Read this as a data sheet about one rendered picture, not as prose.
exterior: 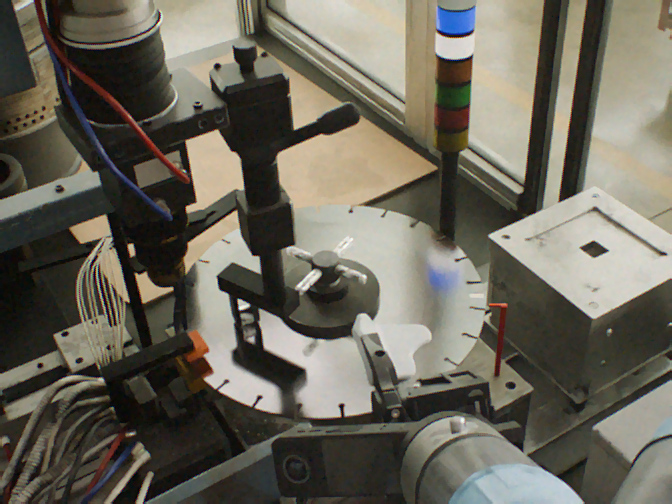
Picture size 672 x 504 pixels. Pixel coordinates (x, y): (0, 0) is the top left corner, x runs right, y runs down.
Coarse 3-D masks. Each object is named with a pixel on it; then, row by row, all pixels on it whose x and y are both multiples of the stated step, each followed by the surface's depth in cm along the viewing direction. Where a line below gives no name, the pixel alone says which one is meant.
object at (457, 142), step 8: (440, 136) 109; (448, 136) 108; (456, 136) 108; (464, 136) 109; (440, 144) 109; (448, 144) 109; (456, 144) 109; (464, 144) 110; (448, 152) 110; (456, 152) 110
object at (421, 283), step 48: (240, 240) 101; (336, 240) 100; (384, 240) 100; (432, 240) 99; (192, 288) 95; (384, 288) 93; (432, 288) 93; (480, 288) 93; (240, 336) 89; (288, 336) 88; (336, 336) 88; (432, 336) 87; (240, 384) 84; (288, 384) 83; (336, 384) 83
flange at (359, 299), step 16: (288, 272) 95; (304, 272) 94; (368, 272) 94; (320, 288) 90; (336, 288) 90; (352, 288) 92; (368, 288) 92; (304, 304) 90; (320, 304) 90; (336, 304) 90; (352, 304) 90; (368, 304) 90; (288, 320) 90; (304, 320) 89; (320, 320) 89; (336, 320) 89; (352, 320) 88
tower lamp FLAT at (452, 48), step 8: (440, 32) 101; (472, 32) 100; (440, 40) 101; (448, 40) 100; (456, 40) 100; (464, 40) 100; (472, 40) 101; (440, 48) 102; (448, 48) 101; (456, 48) 101; (464, 48) 101; (472, 48) 102; (440, 56) 102; (448, 56) 101; (456, 56) 101; (464, 56) 101
